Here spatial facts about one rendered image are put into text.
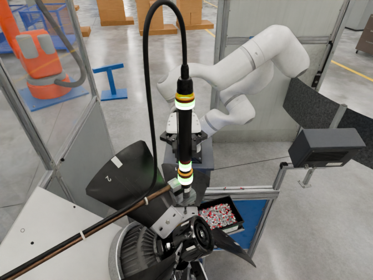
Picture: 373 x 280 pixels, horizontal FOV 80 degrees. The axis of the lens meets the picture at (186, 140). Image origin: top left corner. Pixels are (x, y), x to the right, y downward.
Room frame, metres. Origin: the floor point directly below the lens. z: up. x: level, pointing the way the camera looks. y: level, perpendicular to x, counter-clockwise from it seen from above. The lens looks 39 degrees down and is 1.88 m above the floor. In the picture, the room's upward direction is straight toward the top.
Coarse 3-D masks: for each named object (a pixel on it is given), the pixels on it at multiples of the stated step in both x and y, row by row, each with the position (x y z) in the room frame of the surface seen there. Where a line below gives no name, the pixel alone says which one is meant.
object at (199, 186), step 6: (162, 168) 0.66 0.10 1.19; (168, 168) 0.67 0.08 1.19; (168, 174) 0.63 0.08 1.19; (174, 174) 0.64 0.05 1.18; (198, 174) 0.67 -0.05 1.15; (204, 174) 0.68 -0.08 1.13; (168, 180) 0.60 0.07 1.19; (198, 180) 0.63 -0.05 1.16; (204, 180) 0.64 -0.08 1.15; (192, 186) 0.58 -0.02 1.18; (198, 186) 0.59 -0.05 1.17; (204, 186) 0.60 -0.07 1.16; (198, 192) 0.55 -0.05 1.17; (204, 192) 0.56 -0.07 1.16; (198, 198) 0.52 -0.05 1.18; (174, 204) 0.49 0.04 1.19; (192, 204) 0.48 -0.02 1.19; (198, 204) 0.49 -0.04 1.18
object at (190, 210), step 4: (176, 208) 0.47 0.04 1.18; (180, 208) 0.47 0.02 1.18; (188, 208) 0.47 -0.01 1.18; (192, 208) 0.47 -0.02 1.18; (196, 208) 0.47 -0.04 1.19; (180, 212) 0.45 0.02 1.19; (188, 212) 0.45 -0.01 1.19; (192, 212) 0.45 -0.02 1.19; (196, 212) 0.45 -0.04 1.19; (184, 216) 0.44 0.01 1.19; (188, 216) 0.44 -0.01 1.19
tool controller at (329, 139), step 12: (300, 132) 0.86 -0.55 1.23; (312, 132) 0.84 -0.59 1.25; (324, 132) 0.84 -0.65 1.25; (336, 132) 0.84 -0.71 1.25; (348, 132) 0.84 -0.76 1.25; (300, 144) 0.83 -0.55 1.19; (312, 144) 0.77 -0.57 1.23; (324, 144) 0.77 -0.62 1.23; (336, 144) 0.77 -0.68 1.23; (348, 144) 0.77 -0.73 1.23; (360, 144) 0.77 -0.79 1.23; (300, 156) 0.79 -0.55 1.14; (312, 156) 0.77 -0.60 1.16; (324, 156) 0.78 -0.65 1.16; (336, 156) 0.78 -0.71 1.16; (348, 156) 0.78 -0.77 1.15; (312, 168) 0.78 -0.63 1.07
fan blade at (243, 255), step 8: (216, 232) 0.50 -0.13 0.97; (224, 232) 0.52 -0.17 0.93; (216, 240) 0.42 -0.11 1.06; (224, 240) 0.45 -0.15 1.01; (232, 240) 0.48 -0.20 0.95; (224, 248) 0.37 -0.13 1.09; (232, 248) 0.40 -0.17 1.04; (240, 248) 0.44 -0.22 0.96; (240, 256) 0.37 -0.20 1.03; (248, 256) 0.40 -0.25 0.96
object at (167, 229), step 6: (168, 210) 0.40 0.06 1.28; (174, 210) 0.41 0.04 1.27; (162, 216) 0.39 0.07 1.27; (168, 216) 0.39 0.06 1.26; (174, 216) 0.39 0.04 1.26; (180, 216) 0.40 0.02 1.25; (156, 222) 0.37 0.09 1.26; (162, 222) 0.37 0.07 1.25; (174, 222) 0.38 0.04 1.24; (156, 228) 0.36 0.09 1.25; (168, 228) 0.37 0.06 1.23; (162, 234) 0.35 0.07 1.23; (168, 234) 0.35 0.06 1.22
